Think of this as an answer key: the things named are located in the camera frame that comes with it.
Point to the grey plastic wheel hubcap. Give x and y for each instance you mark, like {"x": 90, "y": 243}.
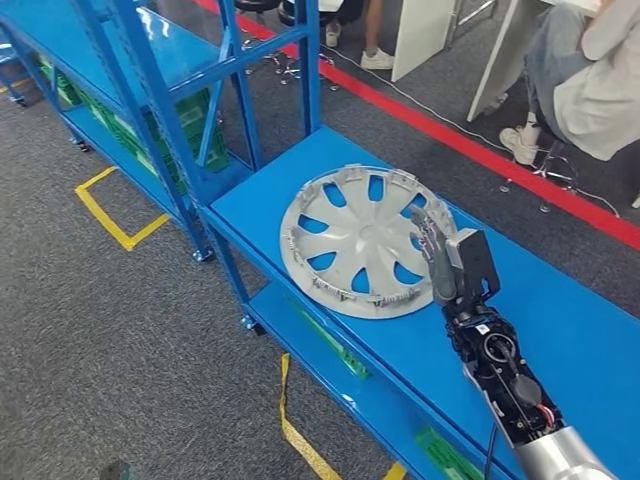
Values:
{"x": 360, "y": 238}

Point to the low blue metal shelf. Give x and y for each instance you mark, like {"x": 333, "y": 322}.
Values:
{"x": 550, "y": 331}

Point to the green plastic crate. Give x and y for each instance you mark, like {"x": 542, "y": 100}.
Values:
{"x": 205, "y": 132}
{"x": 60, "y": 86}
{"x": 120, "y": 132}

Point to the seated person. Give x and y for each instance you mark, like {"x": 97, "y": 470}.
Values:
{"x": 600, "y": 99}
{"x": 373, "y": 26}

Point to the small blue metal cart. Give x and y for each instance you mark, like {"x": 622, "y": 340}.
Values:
{"x": 6, "y": 53}

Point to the red floor tape line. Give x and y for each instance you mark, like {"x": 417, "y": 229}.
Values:
{"x": 450, "y": 140}

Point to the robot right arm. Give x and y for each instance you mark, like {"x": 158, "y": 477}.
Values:
{"x": 505, "y": 378}

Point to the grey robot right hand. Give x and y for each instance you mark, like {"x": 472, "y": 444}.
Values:
{"x": 440, "y": 265}

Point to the black stool chrome base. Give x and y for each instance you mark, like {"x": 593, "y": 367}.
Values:
{"x": 287, "y": 13}
{"x": 547, "y": 162}
{"x": 255, "y": 5}

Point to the white desk panel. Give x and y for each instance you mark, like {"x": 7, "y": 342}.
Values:
{"x": 500, "y": 53}
{"x": 420, "y": 33}

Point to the yellow floor tape strip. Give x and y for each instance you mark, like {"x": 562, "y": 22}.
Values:
{"x": 284, "y": 397}

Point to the tall blue metal rack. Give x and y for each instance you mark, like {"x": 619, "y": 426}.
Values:
{"x": 155, "y": 99}

